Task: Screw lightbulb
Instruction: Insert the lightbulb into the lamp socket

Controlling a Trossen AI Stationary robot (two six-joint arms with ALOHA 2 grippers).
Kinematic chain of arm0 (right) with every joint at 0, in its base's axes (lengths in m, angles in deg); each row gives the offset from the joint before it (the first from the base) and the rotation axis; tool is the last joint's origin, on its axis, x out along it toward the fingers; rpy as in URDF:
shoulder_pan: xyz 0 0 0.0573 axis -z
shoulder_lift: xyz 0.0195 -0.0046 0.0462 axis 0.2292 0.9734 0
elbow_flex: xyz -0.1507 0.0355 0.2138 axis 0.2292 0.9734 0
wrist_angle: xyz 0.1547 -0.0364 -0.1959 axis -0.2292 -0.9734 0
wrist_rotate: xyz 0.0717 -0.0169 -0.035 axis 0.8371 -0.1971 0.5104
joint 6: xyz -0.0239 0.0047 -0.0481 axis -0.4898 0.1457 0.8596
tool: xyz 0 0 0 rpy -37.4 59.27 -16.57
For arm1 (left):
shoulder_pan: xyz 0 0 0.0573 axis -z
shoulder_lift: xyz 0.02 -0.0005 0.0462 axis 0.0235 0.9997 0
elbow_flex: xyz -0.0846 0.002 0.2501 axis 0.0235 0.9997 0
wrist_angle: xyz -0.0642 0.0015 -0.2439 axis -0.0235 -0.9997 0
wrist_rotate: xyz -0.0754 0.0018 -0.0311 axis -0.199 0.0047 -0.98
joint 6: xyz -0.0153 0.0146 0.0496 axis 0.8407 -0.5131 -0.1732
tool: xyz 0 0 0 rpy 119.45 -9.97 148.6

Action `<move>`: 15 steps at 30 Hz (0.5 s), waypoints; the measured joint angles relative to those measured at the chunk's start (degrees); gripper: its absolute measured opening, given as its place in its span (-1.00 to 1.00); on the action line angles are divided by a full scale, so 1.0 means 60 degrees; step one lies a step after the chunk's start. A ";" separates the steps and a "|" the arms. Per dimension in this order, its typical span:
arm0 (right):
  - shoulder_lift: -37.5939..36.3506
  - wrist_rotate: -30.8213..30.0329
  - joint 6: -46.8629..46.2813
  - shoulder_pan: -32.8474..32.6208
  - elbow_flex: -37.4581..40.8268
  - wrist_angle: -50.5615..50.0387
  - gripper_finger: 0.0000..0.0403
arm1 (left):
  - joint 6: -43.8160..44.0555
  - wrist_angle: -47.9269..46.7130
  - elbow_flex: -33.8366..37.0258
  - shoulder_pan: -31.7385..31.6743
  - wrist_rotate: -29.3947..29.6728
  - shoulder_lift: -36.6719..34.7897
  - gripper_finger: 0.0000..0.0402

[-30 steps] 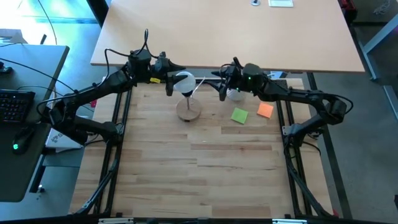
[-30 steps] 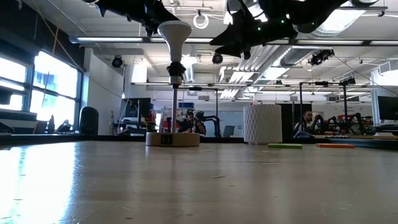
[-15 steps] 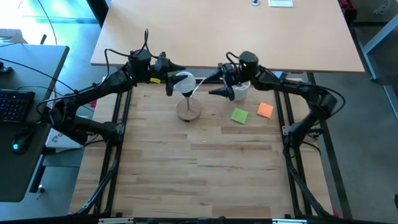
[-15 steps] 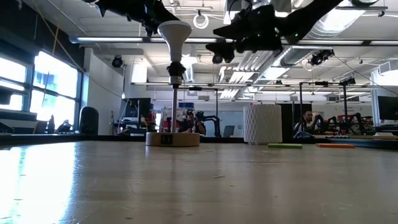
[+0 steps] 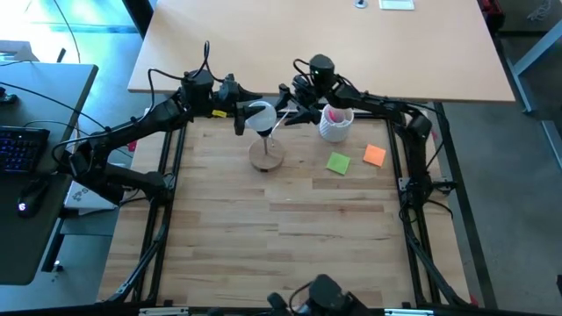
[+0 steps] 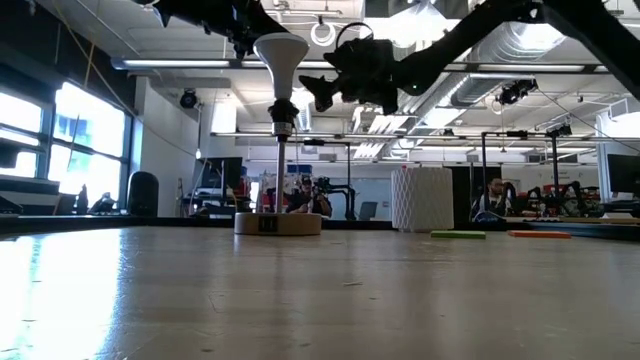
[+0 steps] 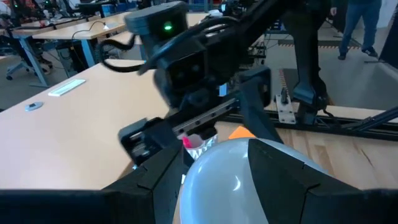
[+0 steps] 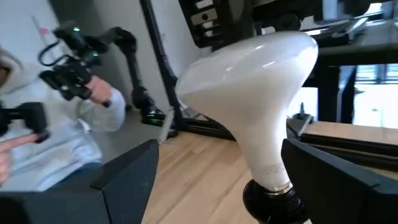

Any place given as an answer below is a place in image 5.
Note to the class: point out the white lattice pen cup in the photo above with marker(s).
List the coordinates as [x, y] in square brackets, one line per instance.
[336, 131]

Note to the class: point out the black keyboard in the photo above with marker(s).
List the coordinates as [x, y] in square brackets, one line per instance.
[19, 149]

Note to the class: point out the white stick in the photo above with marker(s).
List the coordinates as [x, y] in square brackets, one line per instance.
[281, 123]

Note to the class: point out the black aluminium table frame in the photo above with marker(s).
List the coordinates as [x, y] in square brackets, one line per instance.
[180, 145]

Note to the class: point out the silver mounting bracket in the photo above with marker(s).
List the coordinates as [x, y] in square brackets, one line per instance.
[162, 312]
[408, 313]

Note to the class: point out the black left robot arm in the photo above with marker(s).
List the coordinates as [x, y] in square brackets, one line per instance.
[153, 116]

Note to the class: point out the green sticky note pad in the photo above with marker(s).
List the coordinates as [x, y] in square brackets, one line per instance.
[338, 163]

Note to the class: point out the wooden-base lamp stand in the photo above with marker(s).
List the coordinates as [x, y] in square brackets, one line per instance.
[266, 158]

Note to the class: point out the black rounded equipment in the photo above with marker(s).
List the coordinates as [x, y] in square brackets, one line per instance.
[327, 294]

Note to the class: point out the white rectangular desk plate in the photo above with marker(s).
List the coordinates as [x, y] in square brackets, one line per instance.
[396, 4]

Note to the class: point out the white lightbulb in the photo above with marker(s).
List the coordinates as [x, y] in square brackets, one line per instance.
[268, 125]

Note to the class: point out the pink highlighter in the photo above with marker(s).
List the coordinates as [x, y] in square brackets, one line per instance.
[332, 117]

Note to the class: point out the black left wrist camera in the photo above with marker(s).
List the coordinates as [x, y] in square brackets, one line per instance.
[228, 88]

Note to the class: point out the large light wooden desk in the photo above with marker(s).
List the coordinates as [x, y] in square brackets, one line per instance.
[395, 52]

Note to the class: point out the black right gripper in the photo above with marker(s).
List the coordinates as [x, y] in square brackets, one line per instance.
[309, 102]

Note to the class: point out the black computer mouse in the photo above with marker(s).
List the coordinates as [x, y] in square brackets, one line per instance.
[30, 199]

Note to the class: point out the grey side desk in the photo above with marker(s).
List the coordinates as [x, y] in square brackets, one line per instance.
[22, 254]

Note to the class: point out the small black desk gadget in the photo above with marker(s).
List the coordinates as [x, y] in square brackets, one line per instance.
[6, 97]

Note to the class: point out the grey steel table frame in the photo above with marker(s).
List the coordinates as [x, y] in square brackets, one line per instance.
[538, 50]

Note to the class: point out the yellow tape tag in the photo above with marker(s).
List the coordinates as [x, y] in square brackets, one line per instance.
[219, 113]

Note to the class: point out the orange sticky note pad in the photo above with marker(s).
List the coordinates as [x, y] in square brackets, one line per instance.
[374, 155]

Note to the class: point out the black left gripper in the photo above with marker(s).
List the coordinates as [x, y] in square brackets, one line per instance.
[240, 120]

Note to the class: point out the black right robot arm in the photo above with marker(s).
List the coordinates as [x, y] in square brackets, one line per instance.
[377, 103]

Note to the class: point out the black floor rail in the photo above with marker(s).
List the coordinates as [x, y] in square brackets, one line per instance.
[465, 210]

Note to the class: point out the red clamp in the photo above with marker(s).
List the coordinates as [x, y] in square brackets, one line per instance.
[131, 146]

